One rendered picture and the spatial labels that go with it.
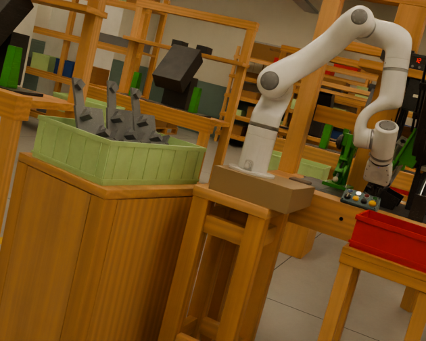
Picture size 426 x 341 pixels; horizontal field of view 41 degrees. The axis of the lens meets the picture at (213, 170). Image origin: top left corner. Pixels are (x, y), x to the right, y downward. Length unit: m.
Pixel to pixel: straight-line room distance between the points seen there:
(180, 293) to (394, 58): 1.21
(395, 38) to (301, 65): 0.35
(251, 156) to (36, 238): 0.91
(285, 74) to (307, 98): 0.91
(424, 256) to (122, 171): 1.12
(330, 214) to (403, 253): 0.45
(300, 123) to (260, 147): 0.89
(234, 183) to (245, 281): 0.37
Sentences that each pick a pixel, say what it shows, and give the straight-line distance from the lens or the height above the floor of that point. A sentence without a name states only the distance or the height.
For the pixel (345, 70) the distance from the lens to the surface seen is 9.71.
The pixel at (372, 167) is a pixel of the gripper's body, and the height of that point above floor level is 1.08.
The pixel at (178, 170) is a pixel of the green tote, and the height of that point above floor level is 0.85.
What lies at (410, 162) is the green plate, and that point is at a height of 1.12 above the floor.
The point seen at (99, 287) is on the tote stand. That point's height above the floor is 0.40.
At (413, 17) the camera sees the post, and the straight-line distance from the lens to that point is 3.03.
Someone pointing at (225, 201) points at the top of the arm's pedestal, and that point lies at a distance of 2.14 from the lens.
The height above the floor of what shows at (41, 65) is 0.91.
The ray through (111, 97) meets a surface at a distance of 2.47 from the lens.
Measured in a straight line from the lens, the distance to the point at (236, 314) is 2.21.
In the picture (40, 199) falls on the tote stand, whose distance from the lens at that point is 2.32.
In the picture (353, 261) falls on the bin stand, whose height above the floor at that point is 0.76.
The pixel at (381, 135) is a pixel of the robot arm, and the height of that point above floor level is 1.21.
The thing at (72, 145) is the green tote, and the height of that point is 0.89.
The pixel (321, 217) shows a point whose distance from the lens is 2.43.
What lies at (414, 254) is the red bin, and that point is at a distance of 2.07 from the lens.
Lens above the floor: 1.24
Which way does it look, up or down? 8 degrees down
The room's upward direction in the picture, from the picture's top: 14 degrees clockwise
